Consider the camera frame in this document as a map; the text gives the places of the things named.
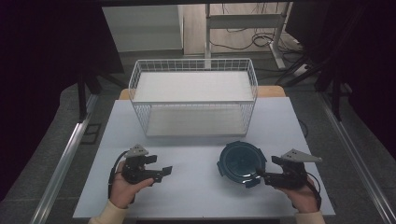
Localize person's left hand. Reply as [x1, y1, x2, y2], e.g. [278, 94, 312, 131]
[108, 161, 155, 210]

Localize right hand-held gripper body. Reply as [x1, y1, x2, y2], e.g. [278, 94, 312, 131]
[277, 148, 323, 191]

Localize black curtain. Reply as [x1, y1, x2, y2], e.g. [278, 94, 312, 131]
[284, 0, 396, 160]
[0, 0, 126, 200]

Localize dark teal round dish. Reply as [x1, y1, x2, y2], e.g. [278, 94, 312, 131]
[216, 140, 268, 189]

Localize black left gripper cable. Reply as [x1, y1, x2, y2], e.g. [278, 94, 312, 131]
[107, 150, 129, 200]

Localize white desk frame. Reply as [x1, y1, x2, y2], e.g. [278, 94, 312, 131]
[204, 2, 292, 70]

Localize white cabinet panel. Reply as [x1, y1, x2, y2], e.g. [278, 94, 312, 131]
[101, 4, 185, 54]

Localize person's right hand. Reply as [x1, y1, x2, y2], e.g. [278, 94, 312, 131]
[277, 176, 321, 215]

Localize black floor cables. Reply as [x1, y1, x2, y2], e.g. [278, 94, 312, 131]
[207, 27, 310, 87]

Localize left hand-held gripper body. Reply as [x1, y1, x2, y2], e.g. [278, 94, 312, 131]
[120, 144, 156, 186]

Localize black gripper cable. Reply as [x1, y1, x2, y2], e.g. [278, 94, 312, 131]
[107, 150, 129, 200]
[306, 172, 322, 210]

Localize white wire two-tier rack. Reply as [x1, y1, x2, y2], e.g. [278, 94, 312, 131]
[127, 58, 259, 138]

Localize thin black cable beside table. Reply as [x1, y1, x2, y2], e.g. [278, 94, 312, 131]
[297, 118, 310, 140]

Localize black floor frame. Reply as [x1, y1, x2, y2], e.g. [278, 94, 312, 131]
[80, 122, 103, 146]

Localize white power strip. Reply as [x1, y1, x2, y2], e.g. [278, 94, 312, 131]
[291, 63, 313, 77]

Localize aluminium floor rail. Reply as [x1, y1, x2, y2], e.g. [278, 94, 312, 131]
[317, 91, 396, 224]
[29, 92, 100, 224]

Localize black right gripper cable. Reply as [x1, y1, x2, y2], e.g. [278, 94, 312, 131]
[306, 172, 322, 210]

